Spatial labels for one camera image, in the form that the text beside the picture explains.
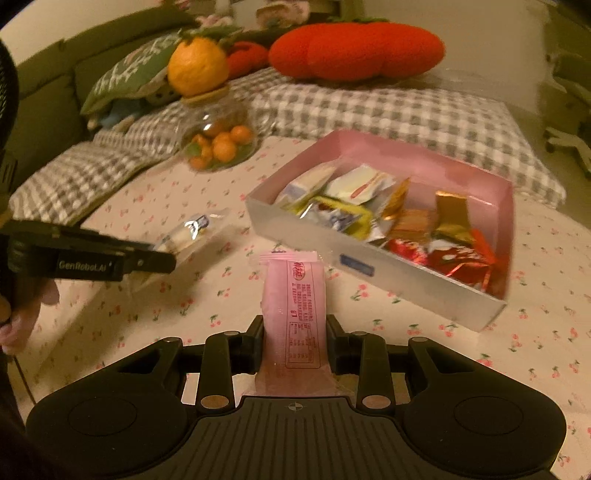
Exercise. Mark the white coconut roll packet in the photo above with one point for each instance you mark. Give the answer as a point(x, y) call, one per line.
point(305, 185)

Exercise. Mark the glass jar of kumquats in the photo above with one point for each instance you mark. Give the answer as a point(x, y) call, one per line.
point(216, 131)

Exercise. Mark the cherry print tablecloth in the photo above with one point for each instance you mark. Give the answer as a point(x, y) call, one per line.
point(542, 338)

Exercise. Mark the grey checkered blanket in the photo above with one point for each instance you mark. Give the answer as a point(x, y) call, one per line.
point(476, 130)

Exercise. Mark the green patterned pillow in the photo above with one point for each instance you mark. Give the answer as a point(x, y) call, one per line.
point(138, 75)

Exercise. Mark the orange foil snack packet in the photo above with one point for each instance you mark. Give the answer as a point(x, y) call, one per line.
point(393, 206)

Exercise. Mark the small red plush cushion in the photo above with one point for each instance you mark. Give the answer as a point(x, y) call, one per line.
point(246, 57)

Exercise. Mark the gold foil snack packet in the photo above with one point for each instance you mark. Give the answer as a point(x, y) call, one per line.
point(453, 218)

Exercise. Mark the red foil snack bag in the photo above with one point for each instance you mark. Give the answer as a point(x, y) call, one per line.
point(469, 265)

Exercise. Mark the red tomato plush cushion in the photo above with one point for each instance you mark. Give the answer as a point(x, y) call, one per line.
point(354, 52)

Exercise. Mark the gloved left hand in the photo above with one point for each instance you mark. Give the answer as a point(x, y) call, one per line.
point(18, 319)

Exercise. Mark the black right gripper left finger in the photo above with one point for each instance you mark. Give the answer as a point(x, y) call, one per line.
point(225, 355)

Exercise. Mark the yellow candy wrapper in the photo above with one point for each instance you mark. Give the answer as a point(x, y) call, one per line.
point(361, 229)

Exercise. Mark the brown cracker packet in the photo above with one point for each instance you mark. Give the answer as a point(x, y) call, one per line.
point(416, 225)

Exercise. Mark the white red snack packet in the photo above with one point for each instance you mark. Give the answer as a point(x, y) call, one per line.
point(359, 185)

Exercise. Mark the pink wafer snack packet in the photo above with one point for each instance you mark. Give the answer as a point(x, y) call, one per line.
point(294, 308)

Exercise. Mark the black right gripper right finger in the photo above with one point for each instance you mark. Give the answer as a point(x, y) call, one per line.
point(366, 356)

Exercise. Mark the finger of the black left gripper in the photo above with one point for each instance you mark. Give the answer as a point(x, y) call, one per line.
point(143, 258)

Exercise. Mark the silver pink cardboard box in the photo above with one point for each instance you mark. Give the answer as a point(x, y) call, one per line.
point(491, 210)

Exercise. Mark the small blue silver packet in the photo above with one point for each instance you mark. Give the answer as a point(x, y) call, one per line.
point(335, 218)

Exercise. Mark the white office chair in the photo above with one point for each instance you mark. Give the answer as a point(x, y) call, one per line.
point(572, 72)

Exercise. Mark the large orange citrus fruit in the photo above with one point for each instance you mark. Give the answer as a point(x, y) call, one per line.
point(197, 66)

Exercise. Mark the blue white biscuit packet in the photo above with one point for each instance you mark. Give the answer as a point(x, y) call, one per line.
point(192, 232)

